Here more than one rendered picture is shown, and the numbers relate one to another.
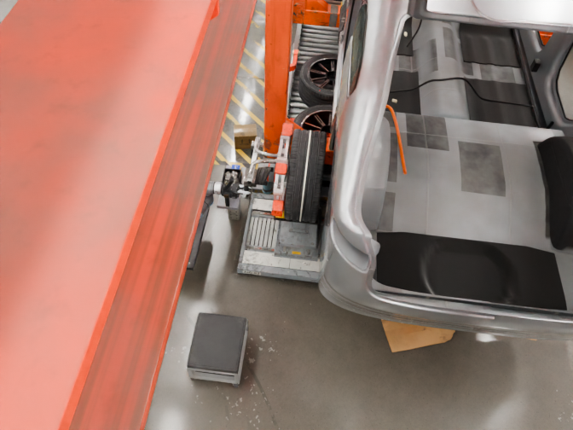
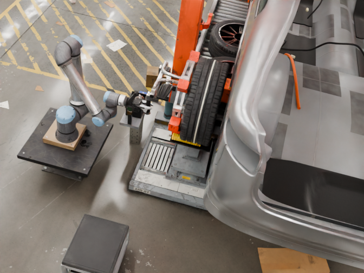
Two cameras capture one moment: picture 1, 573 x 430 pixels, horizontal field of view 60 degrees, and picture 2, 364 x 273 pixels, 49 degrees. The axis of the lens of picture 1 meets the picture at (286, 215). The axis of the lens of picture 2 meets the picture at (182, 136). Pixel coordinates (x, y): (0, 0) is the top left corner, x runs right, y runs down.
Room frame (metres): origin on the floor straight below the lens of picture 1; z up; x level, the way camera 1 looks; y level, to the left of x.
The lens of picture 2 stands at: (-0.01, -0.10, 2.92)
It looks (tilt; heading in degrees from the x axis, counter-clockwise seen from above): 47 degrees down; 3
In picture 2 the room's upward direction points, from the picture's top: 11 degrees clockwise
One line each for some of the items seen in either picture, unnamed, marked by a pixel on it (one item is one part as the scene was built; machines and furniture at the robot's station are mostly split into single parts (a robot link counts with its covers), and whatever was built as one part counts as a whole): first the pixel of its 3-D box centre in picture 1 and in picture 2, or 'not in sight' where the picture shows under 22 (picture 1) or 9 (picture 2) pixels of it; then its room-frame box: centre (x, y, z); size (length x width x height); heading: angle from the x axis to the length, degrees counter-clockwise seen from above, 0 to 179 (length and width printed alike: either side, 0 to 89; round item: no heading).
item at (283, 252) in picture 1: (298, 231); (191, 160); (2.33, -0.11, 0.13); 0.50 x 0.36 x 0.10; 177
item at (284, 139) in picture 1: (281, 173); (183, 96); (2.34, 0.06, 0.85); 0.54 x 0.07 x 0.54; 177
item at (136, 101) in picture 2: (229, 190); (132, 104); (2.19, 0.42, 0.80); 0.12 x 0.08 x 0.09; 87
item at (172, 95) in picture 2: (272, 172); (174, 94); (2.34, 0.13, 0.85); 0.21 x 0.14 x 0.14; 87
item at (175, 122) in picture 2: (277, 208); (174, 124); (2.03, 0.06, 0.85); 0.09 x 0.08 x 0.07; 177
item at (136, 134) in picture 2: (234, 200); (136, 124); (2.54, 0.46, 0.21); 0.10 x 0.10 x 0.42; 87
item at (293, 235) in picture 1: (300, 217); (194, 146); (2.33, -0.11, 0.32); 0.40 x 0.30 x 0.28; 177
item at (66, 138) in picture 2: not in sight; (66, 130); (2.12, 0.95, 0.40); 0.19 x 0.19 x 0.10
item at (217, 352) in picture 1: (218, 349); (96, 253); (1.25, 0.41, 0.17); 0.43 x 0.36 x 0.34; 177
